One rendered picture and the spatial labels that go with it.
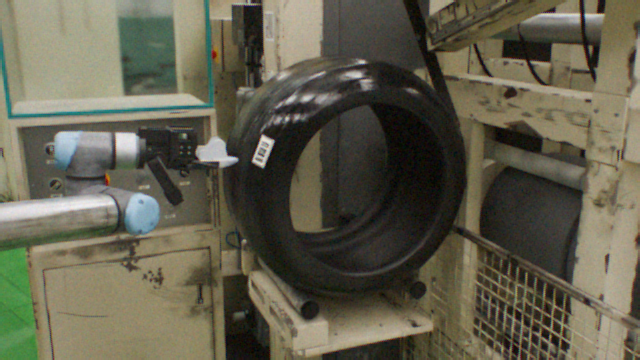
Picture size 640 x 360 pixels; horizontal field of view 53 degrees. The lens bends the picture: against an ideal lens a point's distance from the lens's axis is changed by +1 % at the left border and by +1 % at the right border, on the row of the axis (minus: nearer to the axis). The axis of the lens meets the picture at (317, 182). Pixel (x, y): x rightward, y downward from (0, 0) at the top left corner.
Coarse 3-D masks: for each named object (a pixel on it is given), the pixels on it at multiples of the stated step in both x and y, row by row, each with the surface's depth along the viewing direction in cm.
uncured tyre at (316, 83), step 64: (320, 64) 139; (384, 64) 138; (256, 128) 133; (320, 128) 130; (384, 128) 168; (448, 128) 143; (256, 192) 131; (384, 192) 172; (448, 192) 146; (320, 256) 167; (384, 256) 164
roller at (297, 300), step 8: (264, 264) 166; (272, 272) 161; (280, 280) 155; (280, 288) 155; (288, 288) 150; (296, 288) 148; (288, 296) 149; (296, 296) 146; (304, 296) 144; (296, 304) 144; (304, 304) 142; (312, 304) 142; (304, 312) 142; (312, 312) 143
